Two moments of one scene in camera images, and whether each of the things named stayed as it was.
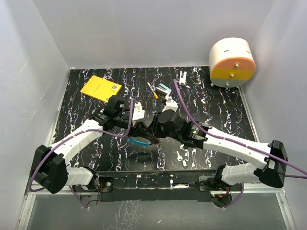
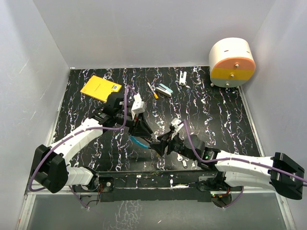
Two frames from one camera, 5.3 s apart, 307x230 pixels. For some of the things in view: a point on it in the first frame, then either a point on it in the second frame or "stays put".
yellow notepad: [100, 89] stays put
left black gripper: [138, 129] stays put
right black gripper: [154, 130] to [160, 146]
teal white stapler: [163, 89] stays put
